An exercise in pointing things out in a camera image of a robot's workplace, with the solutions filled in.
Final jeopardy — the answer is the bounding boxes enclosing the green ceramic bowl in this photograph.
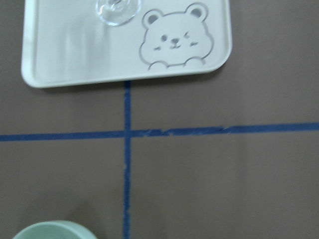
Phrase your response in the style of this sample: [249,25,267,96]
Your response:
[13,220,97,239]

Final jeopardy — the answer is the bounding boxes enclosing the clear wine glass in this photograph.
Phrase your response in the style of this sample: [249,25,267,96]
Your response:
[95,0,144,26]

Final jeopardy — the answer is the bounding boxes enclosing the cream bear tray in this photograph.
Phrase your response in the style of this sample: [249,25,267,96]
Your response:
[21,0,232,88]

